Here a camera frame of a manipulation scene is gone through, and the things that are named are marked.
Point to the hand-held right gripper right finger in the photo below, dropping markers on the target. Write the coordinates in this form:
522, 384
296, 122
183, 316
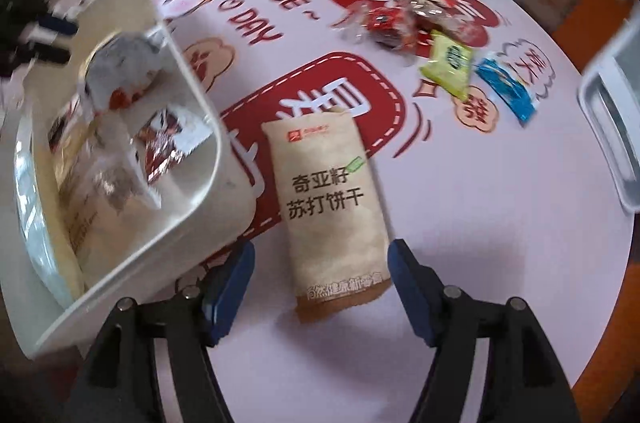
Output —
407, 288

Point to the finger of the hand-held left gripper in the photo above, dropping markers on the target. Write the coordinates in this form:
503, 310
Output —
56, 24
47, 53

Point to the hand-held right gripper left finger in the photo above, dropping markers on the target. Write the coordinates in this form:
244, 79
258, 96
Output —
230, 293

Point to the white printed snack packet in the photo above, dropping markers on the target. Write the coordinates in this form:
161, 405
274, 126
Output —
120, 58

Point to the white plastic tray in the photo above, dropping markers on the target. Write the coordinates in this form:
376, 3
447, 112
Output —
165, 243

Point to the beige cracker packet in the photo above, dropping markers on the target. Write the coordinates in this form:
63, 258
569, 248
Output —
325, 203

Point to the clear packet of brown crackers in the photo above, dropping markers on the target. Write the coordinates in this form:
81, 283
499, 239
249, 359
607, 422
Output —
85, 223

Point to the blue striped snack packet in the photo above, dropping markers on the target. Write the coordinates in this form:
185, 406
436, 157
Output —
507, 90

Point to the yellow green snack packet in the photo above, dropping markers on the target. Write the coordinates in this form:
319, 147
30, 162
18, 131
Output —
447, 63

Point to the white countertop appliance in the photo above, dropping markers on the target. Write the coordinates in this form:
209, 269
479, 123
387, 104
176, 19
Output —
615, 143

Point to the red wrapped candies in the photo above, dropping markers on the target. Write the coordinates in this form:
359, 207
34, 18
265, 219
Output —
385, 23

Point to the brown snack packet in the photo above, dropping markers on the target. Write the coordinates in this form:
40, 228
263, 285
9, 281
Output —
445, 22

